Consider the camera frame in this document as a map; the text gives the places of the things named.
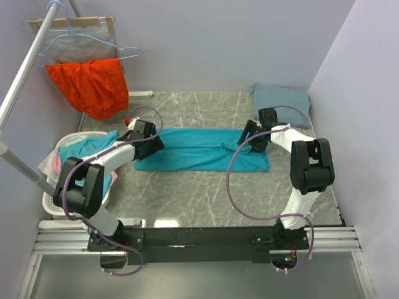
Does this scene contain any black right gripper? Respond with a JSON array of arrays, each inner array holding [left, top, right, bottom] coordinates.
[[238, 120, 268, 154]]

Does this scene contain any turquoise t-shirt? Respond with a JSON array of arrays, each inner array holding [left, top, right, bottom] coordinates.
[[133, 127, 271, 173]]

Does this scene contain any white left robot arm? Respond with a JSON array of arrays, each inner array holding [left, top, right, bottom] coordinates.
[[52, 123, 164, 250]]

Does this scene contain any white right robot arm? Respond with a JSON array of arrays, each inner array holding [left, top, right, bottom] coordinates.
[[238, 120, 335, 249]]

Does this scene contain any folded grey-blue t-shirt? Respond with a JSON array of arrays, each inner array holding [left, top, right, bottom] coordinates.
[[249, 83, 310, 128]]

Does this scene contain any orange hanging shirt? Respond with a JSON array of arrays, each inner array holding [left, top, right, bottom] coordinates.
[[45, 59, 129, 121]]

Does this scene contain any pile of laundry clothes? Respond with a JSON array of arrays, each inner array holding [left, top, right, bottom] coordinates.
[[53, 130, 119, 179]]

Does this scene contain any white laundry basket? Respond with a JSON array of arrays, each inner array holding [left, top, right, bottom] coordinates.
[[39, 131, 107, 217]]

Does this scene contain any grey hanging cloth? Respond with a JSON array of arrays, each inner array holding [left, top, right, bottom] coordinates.
[[40, 27, 119, 64]]

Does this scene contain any wooden hanger bar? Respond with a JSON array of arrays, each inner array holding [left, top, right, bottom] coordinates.
[[22, 14, 115, 34]]

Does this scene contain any silver clothes rack pole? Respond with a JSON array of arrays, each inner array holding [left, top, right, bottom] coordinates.
[[1, 1, 60, 192]]

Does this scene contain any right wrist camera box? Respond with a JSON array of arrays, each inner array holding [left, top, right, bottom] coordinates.
[[258, 107, 278, 128]]

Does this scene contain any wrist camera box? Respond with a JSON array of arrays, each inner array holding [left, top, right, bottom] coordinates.
[[258, 107, 278, 128], [125, 117, 156, 139]]

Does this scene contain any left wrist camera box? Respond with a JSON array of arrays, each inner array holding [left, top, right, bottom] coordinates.
[[125, 117, 156, 139]]

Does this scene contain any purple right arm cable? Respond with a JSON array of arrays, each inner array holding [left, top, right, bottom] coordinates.
[[226, 105, 315, 275]]

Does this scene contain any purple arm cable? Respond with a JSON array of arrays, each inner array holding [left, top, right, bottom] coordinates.
[[226, 105, 315, 275], [62, 106, 163, 277]]

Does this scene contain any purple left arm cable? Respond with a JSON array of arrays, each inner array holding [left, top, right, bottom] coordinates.
[[62, 106, 163, 277]]

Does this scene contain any white table edge bracket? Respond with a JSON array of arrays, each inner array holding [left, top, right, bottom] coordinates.
[[128, 90, 153, 98]]

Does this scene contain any white front table bracket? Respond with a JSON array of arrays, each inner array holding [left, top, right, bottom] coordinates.
[[39, 217, 143, 230]]

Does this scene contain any light blue wire hanger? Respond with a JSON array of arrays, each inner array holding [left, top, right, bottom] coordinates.
[[37, 1, 141, 64]]

